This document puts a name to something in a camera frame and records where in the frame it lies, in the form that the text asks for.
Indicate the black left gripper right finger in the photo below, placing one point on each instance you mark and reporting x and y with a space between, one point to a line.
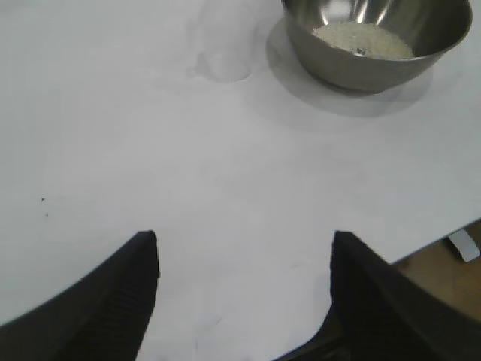
394 319

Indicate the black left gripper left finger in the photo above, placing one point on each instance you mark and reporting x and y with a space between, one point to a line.
86 312

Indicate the stainless steel mixing bowl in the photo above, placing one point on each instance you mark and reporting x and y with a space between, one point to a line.
338 64

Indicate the white rice grains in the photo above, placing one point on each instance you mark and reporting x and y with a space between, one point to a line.
360 39

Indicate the translucent plastic measuring cup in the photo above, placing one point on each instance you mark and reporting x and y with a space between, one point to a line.
229 56

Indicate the white table leg bracket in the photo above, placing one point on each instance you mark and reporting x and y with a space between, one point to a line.
464 246

